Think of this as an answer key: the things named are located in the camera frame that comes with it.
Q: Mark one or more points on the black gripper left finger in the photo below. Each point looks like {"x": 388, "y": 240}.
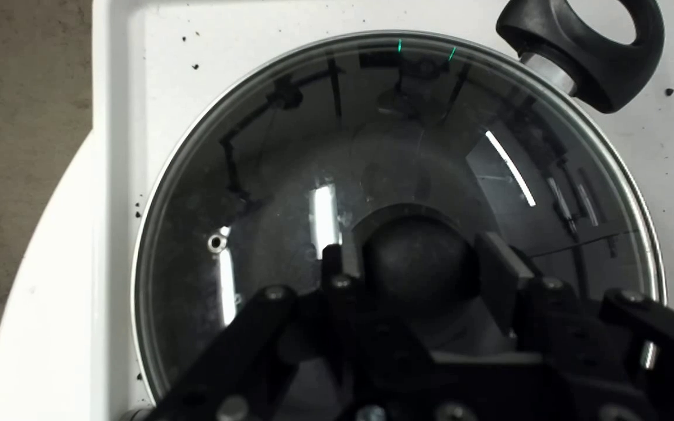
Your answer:
{"x": 291, "y": 327}

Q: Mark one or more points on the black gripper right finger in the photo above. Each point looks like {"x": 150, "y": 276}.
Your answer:
{"x": 515, "y": 287}

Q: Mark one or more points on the glass lid with black knob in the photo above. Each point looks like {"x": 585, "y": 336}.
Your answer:
{"x": 420, "y": 260}

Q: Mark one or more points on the white speckled plastic tray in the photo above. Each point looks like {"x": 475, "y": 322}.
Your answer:
{"x": 236, "y": 23}

